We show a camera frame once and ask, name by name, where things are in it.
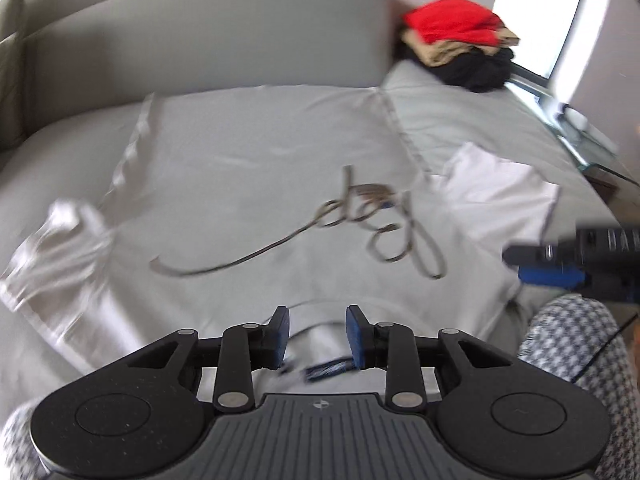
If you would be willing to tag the beige upholstered wall panel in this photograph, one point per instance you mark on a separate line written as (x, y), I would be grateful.
(10, 70)

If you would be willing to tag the glass side table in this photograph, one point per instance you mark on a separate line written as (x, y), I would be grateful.
(585, 130)

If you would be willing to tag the person's leg houndstooth pants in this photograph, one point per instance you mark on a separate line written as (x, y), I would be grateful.
(17, 440)
(580, 340)

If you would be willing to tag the grey bed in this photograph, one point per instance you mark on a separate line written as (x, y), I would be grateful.
(465, 110)

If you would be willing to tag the window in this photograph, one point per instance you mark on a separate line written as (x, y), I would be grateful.
(542, 15)

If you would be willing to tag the tan folded garment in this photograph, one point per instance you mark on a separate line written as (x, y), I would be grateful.
(445, 52)

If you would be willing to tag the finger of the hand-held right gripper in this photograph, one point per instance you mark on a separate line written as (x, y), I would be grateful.
(550, 276)
(535, 254)

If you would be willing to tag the black folded garment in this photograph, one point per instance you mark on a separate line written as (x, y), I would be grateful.
(475, 72)

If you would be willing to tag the grey upholstered headboard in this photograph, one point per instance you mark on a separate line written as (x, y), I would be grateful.
(200, 40)

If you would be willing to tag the person's right leg houndstooth pants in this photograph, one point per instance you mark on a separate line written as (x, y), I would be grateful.
(580, 340)

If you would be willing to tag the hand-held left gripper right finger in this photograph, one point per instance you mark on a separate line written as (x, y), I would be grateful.
(356, 337)

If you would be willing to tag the white t-shirt with script print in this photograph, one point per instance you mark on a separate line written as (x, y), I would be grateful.
(280, 200)

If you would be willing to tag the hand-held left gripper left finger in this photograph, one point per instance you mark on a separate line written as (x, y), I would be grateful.
(279, 337)

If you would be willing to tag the red folded garment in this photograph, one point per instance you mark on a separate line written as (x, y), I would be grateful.
(450, 22)

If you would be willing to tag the person's left leg houndstooth pants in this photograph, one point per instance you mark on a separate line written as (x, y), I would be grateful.
(17, 440)

